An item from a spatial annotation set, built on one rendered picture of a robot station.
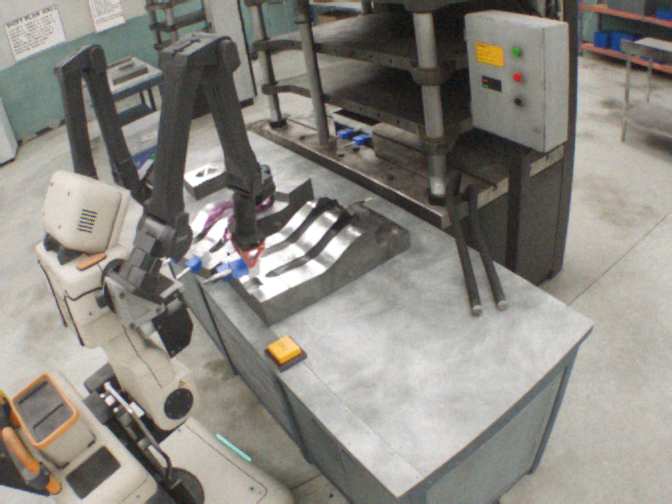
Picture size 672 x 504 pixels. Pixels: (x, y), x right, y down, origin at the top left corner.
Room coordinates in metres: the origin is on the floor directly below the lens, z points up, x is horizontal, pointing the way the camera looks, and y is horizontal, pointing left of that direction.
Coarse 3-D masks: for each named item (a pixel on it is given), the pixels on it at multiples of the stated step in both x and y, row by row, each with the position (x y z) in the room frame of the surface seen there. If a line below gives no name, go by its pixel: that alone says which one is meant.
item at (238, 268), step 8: (240, 256) 1.12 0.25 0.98; (248, 256) 1.11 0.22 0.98; (232, 264) 1.09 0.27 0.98; (240, 264) 1.09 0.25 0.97; (256, 264) 1.09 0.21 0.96; (224, 272) 1.07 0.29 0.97; (232, 272) 1.08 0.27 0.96; (240, 272) 1.07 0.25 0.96; (248, 272) 1.08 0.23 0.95; (256, 272) 1.09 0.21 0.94
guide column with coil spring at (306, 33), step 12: (300, 0) 2.16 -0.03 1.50; (300, 12) 2.17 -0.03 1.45; (300, 24) 2.17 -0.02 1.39; (312, 36) 2.18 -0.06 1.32; (312, 48) 2.17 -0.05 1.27; (312, 60) 2.16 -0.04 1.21; (312, 72) 2.16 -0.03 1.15; (312, 84) 2.17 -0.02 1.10; (312, 96) 2.17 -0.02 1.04; (324, 108) 2.18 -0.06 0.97; (324, 120) 2.17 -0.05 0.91; (324, 132) 2.16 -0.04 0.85; (324, 144) 2.16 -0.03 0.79
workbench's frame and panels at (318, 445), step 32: (192, 288) 1.81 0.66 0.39; (224, 320) 1.43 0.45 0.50; (224, 352) 1.61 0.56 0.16; (256, 352) 0.96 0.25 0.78; (576, 352) 0.79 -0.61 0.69; (256, 384) 1.34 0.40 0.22; (544, 384) 0.71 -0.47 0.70; (288, 416) 1.06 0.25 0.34; (512, 416) 0.65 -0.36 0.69; (544, 416) 0.76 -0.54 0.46; (320, 448) 0.92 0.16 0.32; (480, 448) 0.60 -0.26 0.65; (512, 448) 0.69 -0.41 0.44; (544, 448) 0.79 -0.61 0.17; (352, 480) 0.76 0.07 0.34; (448, 480) 0.56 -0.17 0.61; (480, 480) 0.62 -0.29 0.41; (512, 480) 0.72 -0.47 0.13
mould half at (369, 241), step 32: (288, 224) 1.36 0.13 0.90; (320, 224) 1.29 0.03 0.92; (352, 224) 1.24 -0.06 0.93; (384, 224) 1.33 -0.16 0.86; (288, 256) 1.21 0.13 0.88; (320, 256) 1.18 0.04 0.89; (352, 256) 1.17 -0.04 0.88; (384, 256) 1.22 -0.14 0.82; (288, 288) 1.07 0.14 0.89; (320, 288) 1.11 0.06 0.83
